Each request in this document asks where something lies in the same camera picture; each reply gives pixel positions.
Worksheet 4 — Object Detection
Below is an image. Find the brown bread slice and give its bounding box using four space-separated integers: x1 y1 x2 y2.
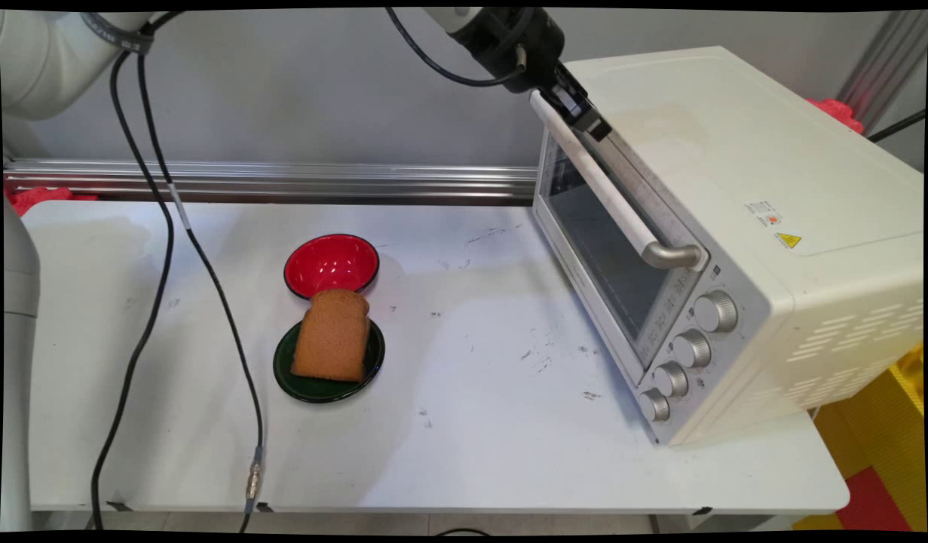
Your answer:
291 290 372 383

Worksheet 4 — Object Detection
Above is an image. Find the yellow foam floor mat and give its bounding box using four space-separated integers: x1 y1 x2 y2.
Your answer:
792 343 926 532

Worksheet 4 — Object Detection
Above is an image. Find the plain black cable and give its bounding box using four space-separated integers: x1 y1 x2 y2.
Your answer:
90 11 187 531

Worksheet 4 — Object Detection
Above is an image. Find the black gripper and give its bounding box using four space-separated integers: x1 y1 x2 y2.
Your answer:
462 9 612 143

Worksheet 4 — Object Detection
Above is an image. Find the red crumpled cloth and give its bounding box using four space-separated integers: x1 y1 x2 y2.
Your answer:
805 97 865 135
5 187 100 218

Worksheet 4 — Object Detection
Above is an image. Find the silver oven knob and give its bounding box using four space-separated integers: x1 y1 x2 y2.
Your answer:
653 361 690 398
671 330 712 370
638 388 672 422
694 290 739 333

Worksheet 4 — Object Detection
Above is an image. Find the glass oven door with handle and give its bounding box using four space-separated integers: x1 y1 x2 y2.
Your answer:
529 89 710 387

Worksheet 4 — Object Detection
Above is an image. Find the cream toaster oven body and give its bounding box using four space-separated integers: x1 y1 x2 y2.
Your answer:
531 45 924 447

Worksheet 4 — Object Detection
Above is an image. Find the aluminium frame post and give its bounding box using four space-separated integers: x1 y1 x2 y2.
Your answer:
837 9 928 137

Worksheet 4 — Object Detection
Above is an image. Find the grey cable strap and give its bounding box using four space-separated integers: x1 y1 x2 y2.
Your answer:
83 11 155 55

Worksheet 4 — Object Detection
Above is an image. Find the horizontal aluminium rail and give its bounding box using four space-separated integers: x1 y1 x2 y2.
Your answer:
4 158 538 206

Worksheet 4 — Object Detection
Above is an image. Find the thin black background cable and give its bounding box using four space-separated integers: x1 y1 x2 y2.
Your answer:
867 109 926 144

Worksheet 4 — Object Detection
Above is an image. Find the red foam floor mat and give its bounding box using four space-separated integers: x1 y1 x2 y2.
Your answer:
836 465 914 532

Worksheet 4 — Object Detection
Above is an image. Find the dark green plate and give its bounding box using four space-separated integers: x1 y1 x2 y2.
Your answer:
273 317 385 404

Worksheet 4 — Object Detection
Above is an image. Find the red bowl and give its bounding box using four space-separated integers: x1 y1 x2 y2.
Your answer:
283 234 380 300

